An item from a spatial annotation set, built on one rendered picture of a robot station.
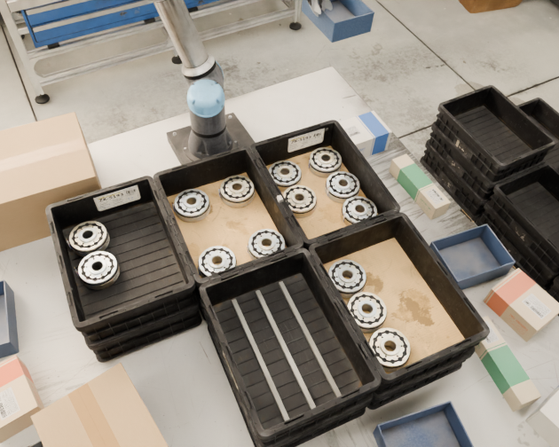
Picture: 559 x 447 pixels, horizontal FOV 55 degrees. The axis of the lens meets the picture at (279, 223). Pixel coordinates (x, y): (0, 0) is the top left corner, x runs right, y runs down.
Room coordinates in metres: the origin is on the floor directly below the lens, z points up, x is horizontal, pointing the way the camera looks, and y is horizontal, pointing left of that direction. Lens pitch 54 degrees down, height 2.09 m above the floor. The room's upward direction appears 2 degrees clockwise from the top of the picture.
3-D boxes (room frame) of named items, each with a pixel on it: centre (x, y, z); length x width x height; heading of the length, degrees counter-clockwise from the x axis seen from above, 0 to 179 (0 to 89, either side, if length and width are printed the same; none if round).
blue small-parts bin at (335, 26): (1.60, -0.16, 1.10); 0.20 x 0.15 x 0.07; 30
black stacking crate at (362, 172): (1.03, -0.12, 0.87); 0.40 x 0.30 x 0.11; 26
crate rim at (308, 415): (0.54, -0.03, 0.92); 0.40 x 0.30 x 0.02; 26
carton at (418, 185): (1.18, -0.46, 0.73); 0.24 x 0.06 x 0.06; 30
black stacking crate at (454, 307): (0.67, -0.30, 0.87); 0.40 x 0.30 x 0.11; 26
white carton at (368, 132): (1.38, -0.26, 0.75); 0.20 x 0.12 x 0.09; 119
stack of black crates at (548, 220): (1.31, -1.07, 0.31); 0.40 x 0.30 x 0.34; 30
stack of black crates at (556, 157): (1.86, -1.22, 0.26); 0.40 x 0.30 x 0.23; 30
